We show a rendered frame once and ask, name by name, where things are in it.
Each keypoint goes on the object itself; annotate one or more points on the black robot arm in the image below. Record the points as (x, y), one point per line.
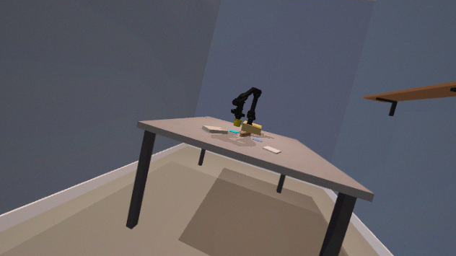
(241, 100)

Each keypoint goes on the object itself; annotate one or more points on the yellow cup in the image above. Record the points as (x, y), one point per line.
(237, 122)

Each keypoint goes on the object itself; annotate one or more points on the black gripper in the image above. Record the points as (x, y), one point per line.
(239, 114)

